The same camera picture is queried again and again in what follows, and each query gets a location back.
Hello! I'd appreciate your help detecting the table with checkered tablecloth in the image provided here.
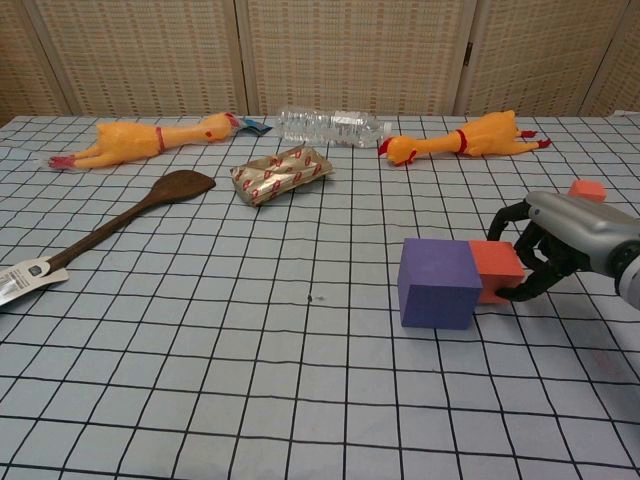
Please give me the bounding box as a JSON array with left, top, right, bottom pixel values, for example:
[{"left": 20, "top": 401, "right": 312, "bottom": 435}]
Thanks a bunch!
[{"left": 0, "top": 114, "right": 640, "bottom": 480}]

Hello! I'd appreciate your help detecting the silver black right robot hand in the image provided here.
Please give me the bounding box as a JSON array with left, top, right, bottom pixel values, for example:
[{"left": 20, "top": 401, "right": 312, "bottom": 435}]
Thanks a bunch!
[{"left": 487, "top": 190, "right": 640, "bottom": 304}]

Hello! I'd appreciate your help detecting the large purple foam cube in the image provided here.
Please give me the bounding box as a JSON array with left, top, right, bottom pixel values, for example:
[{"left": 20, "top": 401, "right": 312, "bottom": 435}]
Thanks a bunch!
[{"left": 399, "top": 237, "right": 484, "bottom": 331}]

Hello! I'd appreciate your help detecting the bagged yellow rubber chicken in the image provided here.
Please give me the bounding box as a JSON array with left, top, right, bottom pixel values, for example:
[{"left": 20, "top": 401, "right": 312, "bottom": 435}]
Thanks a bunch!
[{"left": 37, "top": 111, "right": 274, "bottom": 174}]

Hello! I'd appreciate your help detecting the small orange foam cube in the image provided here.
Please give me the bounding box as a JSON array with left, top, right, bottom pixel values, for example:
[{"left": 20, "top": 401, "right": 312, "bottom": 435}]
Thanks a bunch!
[{"left": 568, "top": 179, "right": 608, "bottom": 204}]

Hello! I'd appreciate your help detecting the dark wooden spatula with label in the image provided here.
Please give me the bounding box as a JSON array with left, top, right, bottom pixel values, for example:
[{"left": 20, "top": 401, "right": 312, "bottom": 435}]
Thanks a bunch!
[{"left": 0, "top": 169, "right": 218, "bottom": 312}]

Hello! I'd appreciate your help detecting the gold foil snack packet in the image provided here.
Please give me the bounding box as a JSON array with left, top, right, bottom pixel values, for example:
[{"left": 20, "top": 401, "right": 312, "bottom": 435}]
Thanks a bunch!
[{"left": 229, "top": 143, "right": 335, "bottom": 207}]

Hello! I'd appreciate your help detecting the unbagged yellow rubber chicken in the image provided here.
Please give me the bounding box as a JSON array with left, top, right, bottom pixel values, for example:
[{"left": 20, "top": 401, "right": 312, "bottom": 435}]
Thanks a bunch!
[{"left": 377, "top": 109, "right": 555, "bottom": 168}]

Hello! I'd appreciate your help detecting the medium orange foam cube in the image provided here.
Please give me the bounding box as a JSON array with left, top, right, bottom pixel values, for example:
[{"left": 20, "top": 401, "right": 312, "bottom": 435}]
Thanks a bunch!
[{"left": 468, "top": 240, "right": 527, "bottom": 306}]

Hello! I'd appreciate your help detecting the clear plastic water bottle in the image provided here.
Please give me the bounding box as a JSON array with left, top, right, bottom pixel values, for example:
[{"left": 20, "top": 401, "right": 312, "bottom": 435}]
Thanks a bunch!
[{"left": 277, "top": 106, "right": 394, "bottom": 150}]

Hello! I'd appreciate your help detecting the beige woven folding screen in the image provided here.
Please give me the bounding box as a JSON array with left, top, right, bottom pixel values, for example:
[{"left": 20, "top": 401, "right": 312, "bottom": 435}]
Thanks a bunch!
[{"left": 0, "top": 0, "right": 640, "bottom": 120}]

